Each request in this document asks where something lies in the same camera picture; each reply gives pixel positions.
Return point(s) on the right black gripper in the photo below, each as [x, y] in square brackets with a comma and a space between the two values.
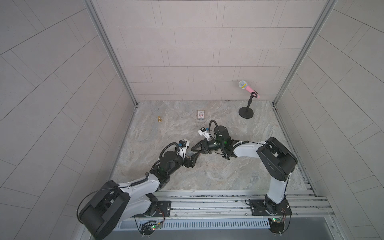
[206, 145]

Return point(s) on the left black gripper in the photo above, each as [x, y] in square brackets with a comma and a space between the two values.
[191, 162]

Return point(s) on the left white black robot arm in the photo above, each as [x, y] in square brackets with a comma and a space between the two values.
[114, 203]

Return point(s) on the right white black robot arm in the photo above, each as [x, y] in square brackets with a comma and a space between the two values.
[277, 159]

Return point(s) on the black microphone stand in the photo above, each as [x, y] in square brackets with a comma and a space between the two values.
[247, 112]

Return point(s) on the red white card box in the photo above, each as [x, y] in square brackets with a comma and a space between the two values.
[201, 115]

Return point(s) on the pink toy microphone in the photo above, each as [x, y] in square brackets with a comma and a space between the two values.
[244, 85]

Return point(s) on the left circuit board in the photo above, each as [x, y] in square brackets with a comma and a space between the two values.
[149, 227]

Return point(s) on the circuit board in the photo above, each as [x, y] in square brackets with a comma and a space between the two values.
[149, 227]
[277, 225]

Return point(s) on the right circuit board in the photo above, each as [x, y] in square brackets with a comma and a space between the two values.
[277, 225]

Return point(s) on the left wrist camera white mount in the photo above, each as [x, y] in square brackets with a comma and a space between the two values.
[183, 146]

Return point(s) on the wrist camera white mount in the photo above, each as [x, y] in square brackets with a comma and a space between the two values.
[205, 133]
[183, 146]

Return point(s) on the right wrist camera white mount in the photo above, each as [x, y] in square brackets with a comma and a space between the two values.
[205, 133]

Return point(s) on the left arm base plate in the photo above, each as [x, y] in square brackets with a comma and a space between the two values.
[162, 209]

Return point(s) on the aluminium rail frame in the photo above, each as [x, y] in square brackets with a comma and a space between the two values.
[228, 210]

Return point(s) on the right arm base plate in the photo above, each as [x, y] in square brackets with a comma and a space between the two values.
[270, 208]

